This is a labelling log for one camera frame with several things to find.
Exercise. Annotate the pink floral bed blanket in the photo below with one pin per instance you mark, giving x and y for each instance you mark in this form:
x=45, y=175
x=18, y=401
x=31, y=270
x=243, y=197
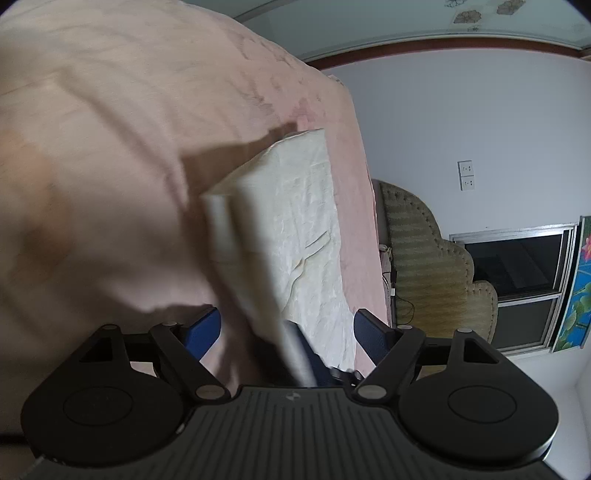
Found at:
x=115, y=117

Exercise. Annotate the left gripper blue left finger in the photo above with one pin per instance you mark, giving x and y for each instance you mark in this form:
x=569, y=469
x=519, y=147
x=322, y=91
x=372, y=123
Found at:
x=181, y=348

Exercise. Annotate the dark window with frame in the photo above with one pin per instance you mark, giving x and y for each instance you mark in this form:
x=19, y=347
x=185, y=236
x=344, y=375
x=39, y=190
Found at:
x=530, y=270

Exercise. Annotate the colourful floral curtain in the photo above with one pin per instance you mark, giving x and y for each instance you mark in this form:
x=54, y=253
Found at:
x=575, y=326

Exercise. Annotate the white lace pants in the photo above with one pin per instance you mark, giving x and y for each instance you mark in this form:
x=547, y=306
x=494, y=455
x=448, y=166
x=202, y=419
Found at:
x=275, y=242

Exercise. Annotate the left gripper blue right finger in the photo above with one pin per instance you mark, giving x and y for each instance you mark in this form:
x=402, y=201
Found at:
x=394, y=351

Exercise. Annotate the frosted glass wardrobe doors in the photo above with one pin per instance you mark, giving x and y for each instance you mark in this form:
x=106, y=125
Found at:
x=315, y=29

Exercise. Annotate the olive green padded headboard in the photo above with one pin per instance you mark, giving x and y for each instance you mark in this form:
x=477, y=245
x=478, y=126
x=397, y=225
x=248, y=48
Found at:
x=434, y=278

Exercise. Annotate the white wall socket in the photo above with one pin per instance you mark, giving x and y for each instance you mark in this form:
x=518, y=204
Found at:
x=467, y=175

